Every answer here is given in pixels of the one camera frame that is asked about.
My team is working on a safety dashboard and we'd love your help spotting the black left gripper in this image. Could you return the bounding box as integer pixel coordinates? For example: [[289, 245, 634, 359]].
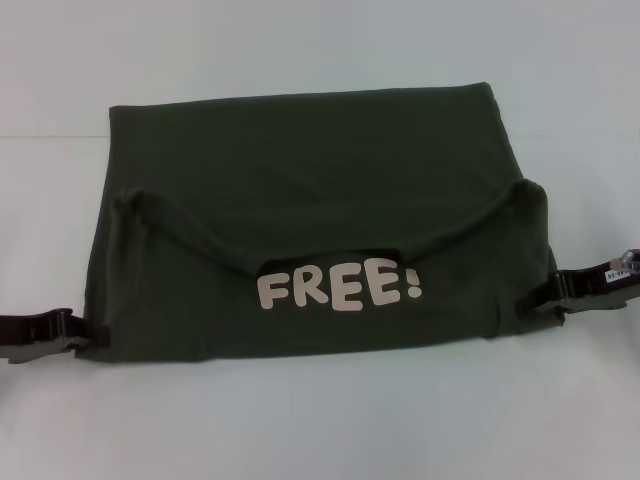
[[0, 308, 111, 365]]

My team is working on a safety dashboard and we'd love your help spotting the dark green shirt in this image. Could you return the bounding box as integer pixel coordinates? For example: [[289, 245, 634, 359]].
[[74, 81, 570, 365]]

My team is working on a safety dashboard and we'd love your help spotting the right arm connector cable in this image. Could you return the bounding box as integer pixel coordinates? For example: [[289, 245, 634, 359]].
[[608, 248, 640, 275]]

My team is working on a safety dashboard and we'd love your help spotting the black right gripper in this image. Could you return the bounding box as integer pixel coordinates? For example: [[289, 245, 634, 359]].
[[514, 267, 640, 332]]

